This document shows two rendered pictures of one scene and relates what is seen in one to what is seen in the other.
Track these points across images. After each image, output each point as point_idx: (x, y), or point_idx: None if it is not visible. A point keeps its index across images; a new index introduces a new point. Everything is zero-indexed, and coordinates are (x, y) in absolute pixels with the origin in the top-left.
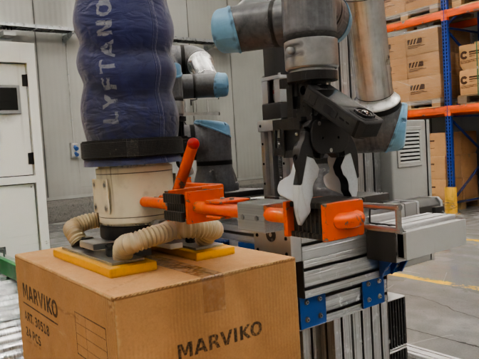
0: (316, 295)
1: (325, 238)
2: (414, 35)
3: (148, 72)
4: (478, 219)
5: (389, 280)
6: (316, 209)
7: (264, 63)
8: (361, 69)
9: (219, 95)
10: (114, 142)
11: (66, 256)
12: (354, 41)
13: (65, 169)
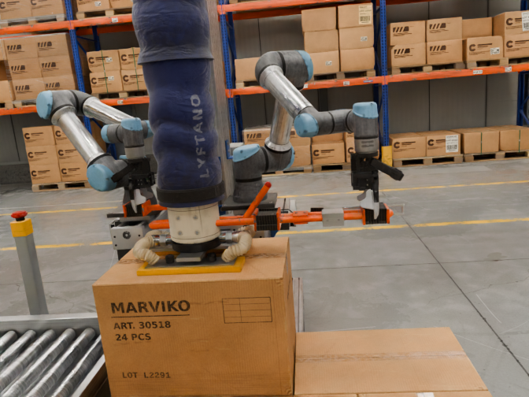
0: None
1: (389, 222)
2: (44, 38)
3: (217, 141)
4: (122, 189)
5: (108, 248)
6: (379, 211)
7: None
8: (282, 128)
9: (148, 137)
10: (209, 189)
11: (165, 271)
12: (282, 113)
13: None
